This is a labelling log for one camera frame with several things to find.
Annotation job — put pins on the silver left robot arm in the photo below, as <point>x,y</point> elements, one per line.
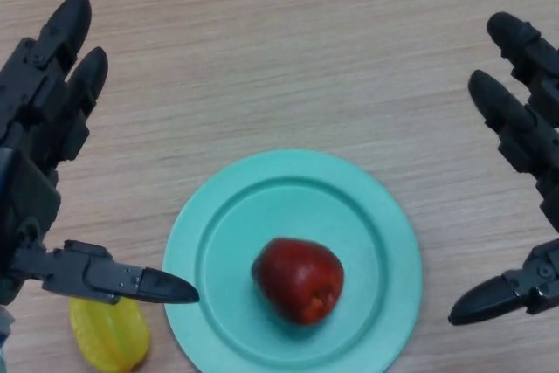
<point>3,338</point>

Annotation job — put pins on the red apple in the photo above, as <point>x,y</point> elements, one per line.
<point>297,281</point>

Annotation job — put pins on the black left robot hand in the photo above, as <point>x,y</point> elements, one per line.
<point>30,189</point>

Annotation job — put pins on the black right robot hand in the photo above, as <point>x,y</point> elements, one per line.
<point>533,137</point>

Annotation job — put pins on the green round plate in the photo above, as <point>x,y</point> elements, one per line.
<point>231,233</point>

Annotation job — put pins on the yellow starfruit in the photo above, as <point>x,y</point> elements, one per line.
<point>109,333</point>

